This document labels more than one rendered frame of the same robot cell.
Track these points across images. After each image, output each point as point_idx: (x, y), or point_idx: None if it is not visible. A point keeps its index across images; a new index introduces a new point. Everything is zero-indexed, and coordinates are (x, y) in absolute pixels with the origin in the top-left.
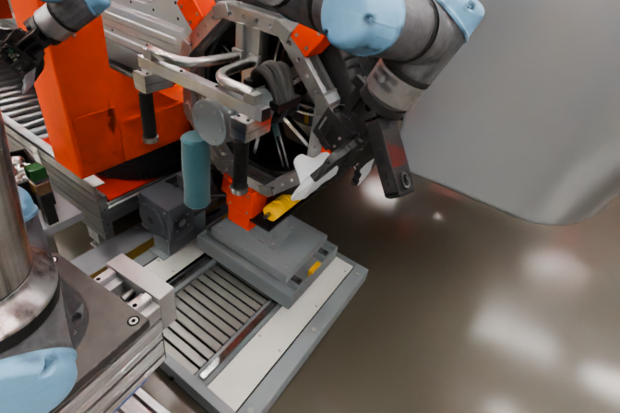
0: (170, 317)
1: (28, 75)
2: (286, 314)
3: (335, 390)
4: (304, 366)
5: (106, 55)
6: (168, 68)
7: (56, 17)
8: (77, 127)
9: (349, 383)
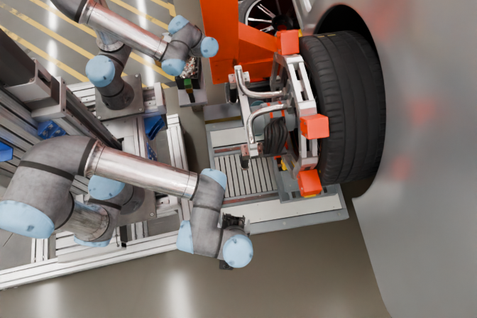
0: (177, 208)
1: None
2: (278, 204)
3: (272, 255)
4: (269, 233)
5: (237, 36)
6: (238, 89)
7: (192, 52)
8: (214, 65)
9: (282, 258)
